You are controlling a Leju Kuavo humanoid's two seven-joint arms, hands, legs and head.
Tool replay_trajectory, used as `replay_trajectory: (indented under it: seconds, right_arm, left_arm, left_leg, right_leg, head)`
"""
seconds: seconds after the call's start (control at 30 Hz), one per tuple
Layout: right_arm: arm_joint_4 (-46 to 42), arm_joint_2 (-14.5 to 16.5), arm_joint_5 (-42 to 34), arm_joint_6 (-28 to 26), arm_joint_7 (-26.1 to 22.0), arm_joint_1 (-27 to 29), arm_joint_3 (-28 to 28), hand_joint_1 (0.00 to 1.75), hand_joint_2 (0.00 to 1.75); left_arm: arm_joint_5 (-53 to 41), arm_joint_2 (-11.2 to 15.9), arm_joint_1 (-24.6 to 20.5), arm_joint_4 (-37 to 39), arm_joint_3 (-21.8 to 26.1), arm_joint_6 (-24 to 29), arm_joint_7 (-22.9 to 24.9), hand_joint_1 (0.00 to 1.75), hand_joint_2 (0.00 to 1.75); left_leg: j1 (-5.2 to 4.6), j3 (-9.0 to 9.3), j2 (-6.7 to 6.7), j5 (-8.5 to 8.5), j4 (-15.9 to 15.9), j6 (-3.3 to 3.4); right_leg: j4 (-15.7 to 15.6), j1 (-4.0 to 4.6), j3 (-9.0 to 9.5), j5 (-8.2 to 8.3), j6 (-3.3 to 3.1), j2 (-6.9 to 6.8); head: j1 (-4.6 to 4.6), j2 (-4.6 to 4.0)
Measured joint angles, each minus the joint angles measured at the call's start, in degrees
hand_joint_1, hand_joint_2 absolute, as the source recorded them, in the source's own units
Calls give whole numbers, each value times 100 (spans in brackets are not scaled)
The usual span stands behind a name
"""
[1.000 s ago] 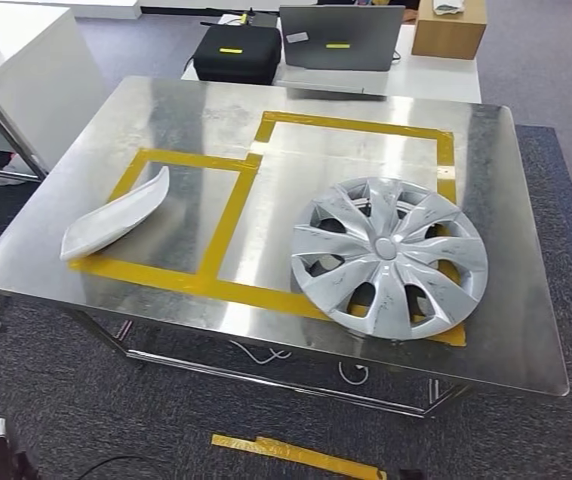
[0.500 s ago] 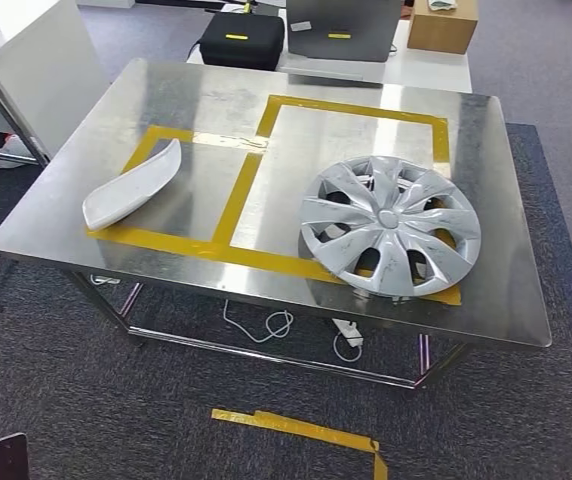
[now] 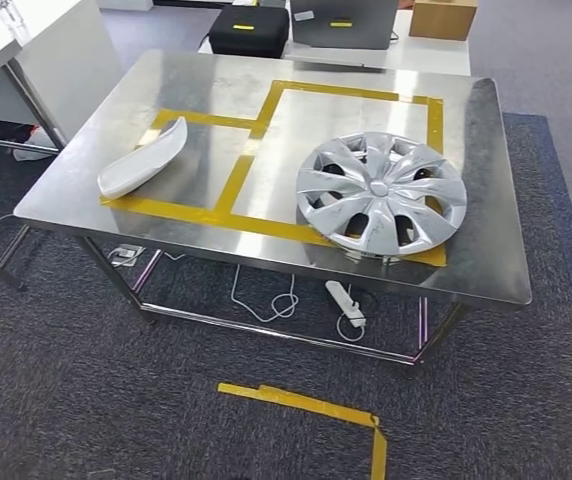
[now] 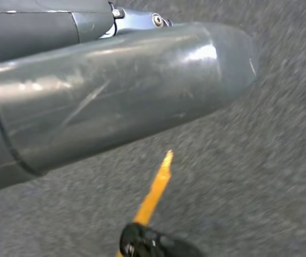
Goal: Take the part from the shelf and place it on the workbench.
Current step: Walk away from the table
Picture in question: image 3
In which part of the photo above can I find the white curved car part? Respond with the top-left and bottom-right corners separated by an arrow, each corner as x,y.
97,116 -> 189,200

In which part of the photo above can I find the steel workbench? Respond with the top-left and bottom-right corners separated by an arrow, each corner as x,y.
13,49 -> 533,369

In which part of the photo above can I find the white power strip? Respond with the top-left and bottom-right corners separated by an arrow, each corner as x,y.
324,280 -> 367,329

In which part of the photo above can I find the silver wheel hubcap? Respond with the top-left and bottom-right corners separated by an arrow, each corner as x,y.
296,131 -> 468,258

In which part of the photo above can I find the yellow floor tape marking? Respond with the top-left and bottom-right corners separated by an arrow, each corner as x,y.
217,382 -> 388,480

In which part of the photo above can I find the black case yellow label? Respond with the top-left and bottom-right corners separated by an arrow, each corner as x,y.
208,5 -> 291,60

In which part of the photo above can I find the grey power strip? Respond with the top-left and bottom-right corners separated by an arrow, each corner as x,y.
108,243 -> 144,268

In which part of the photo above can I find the dark grey case yellow label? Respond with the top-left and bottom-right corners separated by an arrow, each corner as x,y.
290,0 -> 399,51

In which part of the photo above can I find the brown cardboard box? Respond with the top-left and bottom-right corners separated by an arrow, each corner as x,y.
408,0 -> 478,42

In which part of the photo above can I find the small dark item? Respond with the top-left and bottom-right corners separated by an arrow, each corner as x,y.
0,121 -> 35,144

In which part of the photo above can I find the clear plastic wrapper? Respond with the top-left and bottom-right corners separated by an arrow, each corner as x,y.
0,0 -> 29,46

